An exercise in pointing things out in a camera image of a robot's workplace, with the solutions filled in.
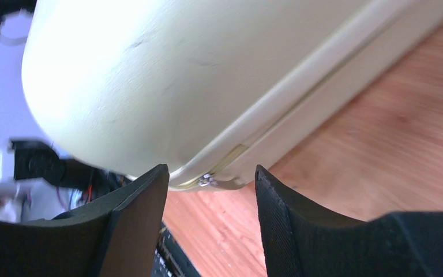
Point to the cream suitcase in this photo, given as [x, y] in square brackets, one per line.
[209, 88]

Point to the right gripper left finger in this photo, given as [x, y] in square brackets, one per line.
[114, 235]

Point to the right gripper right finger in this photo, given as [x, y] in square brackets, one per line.
[303, 238]

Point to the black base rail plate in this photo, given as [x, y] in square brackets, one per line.
[170, 260]

